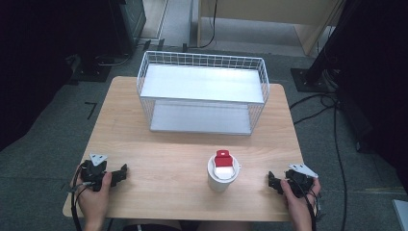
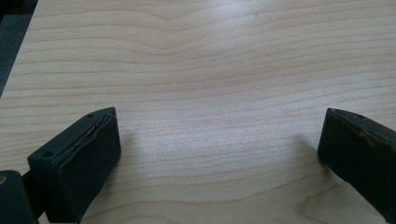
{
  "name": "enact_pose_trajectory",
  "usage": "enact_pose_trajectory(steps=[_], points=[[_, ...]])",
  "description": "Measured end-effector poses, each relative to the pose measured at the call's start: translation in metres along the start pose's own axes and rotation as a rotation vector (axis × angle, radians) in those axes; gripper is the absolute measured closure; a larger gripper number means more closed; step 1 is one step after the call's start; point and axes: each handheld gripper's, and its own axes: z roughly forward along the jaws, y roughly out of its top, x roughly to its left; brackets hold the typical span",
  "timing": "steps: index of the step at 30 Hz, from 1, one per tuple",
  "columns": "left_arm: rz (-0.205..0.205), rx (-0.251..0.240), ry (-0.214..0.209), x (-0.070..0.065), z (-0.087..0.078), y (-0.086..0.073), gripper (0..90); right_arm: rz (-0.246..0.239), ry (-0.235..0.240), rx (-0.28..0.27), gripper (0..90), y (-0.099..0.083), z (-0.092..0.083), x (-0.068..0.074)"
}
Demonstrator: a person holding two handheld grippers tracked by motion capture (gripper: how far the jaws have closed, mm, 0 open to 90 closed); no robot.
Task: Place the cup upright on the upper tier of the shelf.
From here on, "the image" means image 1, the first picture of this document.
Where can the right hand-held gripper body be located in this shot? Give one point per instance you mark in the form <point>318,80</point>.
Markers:
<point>300,181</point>

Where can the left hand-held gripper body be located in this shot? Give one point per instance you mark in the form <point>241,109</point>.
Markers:
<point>93,171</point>

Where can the white cup with red lid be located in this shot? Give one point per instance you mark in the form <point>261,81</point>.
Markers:
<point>221,179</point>

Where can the person's right hand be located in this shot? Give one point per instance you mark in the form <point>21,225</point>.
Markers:
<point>296,205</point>

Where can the person's left hand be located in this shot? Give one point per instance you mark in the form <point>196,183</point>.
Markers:
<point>95,200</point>

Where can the pale grey box corner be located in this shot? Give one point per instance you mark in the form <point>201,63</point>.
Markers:
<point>401,214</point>

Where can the black metal stand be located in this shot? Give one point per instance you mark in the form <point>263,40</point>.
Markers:
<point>330,41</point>

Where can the dark equipment cabinet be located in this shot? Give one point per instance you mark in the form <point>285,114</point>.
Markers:
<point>128,22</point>

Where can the light wooden cabinet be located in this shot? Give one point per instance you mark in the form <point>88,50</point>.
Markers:
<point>269,12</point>

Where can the black stand base plate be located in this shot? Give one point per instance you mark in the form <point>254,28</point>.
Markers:
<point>312,80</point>

